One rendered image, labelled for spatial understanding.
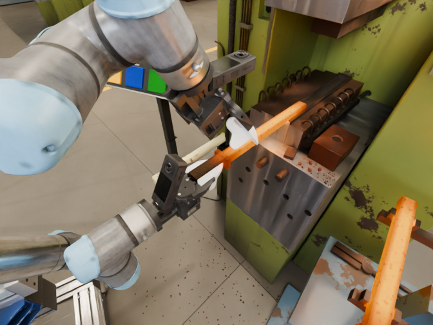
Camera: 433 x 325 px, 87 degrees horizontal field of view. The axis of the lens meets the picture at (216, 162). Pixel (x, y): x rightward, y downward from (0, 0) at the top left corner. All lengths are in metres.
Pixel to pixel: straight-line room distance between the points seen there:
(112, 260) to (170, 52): 0.37
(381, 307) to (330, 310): 0.28
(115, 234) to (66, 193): 1.62
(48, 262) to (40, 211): 1.52
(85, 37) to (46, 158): 0.15
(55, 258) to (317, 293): 0.65
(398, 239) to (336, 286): 0.27
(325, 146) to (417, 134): 0.22
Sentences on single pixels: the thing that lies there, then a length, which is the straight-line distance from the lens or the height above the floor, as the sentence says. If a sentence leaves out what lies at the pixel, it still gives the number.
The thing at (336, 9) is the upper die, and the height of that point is 1.29.
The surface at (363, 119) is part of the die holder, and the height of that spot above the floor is 0.91.
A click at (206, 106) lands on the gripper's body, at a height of 1.19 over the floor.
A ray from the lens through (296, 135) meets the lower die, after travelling 0.73.
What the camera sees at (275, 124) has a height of 1.01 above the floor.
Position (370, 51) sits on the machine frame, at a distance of 1.10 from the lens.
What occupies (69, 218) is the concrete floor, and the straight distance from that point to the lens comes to 1.91.
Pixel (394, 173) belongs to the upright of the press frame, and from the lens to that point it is 0.85.
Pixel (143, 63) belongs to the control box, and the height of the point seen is 1.05.
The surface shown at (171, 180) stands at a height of 1.07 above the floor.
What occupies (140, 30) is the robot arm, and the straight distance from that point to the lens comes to 0.29.
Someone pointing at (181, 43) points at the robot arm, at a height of 1.31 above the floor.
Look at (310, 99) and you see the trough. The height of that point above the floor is 0.99.
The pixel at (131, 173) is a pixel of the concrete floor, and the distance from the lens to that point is 1.98.
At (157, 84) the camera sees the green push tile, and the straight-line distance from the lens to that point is 0.90.
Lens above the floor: 1.41
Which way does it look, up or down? 47 degrees down
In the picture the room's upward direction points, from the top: straight up
